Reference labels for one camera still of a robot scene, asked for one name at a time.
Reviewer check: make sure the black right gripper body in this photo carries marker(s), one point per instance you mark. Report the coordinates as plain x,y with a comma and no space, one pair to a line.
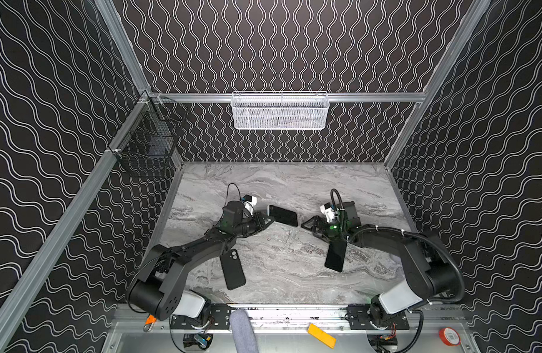
322,226

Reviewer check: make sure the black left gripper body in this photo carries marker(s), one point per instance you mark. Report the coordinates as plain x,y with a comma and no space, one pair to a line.
253,222

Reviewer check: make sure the blue phone black screen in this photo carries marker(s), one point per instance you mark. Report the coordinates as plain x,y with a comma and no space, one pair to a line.
283,216

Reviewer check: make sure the black phone case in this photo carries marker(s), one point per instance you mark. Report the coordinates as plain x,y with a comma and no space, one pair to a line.
232,270

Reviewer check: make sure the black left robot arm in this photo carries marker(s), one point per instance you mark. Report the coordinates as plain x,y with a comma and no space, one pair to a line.
159,285

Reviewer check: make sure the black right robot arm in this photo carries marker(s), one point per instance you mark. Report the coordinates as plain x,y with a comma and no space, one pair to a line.
430,273

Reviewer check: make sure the yellow plastic piece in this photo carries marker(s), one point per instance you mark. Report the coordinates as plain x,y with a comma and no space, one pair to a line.
322,336

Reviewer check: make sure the red tape roll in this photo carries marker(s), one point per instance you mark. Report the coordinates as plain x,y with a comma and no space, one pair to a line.
450,337

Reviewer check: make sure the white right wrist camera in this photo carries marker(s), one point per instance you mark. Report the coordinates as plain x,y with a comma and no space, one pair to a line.
330,214

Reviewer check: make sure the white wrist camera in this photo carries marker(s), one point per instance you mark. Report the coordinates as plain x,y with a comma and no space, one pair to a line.
249,203
330,214

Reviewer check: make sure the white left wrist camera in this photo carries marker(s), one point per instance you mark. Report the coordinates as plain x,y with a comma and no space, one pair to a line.
249,203

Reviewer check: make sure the white wire mesh basket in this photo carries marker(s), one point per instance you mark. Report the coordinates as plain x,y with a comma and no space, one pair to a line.
274,110

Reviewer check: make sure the grey cloth front rail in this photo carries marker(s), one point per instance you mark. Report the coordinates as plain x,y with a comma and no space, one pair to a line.
242,332

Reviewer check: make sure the black wire mesh basket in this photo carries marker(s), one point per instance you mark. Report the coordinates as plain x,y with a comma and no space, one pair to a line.
149,149

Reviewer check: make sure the orange handled tool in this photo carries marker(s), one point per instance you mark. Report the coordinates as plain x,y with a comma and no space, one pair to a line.
149,323

